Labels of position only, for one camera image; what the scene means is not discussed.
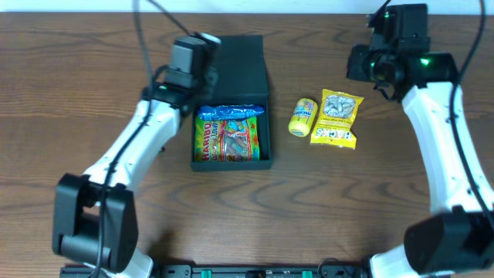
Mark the blue Oreo cookie pack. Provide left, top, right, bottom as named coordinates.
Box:
left=197, top=104, right=265, bottom=120

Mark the dark green gift box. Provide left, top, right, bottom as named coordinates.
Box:
left=191, top=35, right=272, bottom=172

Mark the Haribo gummy bag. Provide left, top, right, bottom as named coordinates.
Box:
left=194, top=117, right=260, bottom=162

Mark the yellow Hacks candy bag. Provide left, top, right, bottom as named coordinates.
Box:
left=310, top=89, right=364, bottom=149

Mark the yellow Mentos bottle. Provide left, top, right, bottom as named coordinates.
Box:
left=288, top=98, right=318, bottom=137

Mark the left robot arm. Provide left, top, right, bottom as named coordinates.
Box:
left=52, top=32, right=222, bottom=277

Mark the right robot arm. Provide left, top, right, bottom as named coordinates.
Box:
left=347, top=2, right=493, bottom=278

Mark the left black cable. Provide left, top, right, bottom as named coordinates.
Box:
left=86, top=0, right=192, bottom=278

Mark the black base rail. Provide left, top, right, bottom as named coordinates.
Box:
left=59, top=263, right=371, bottom=278

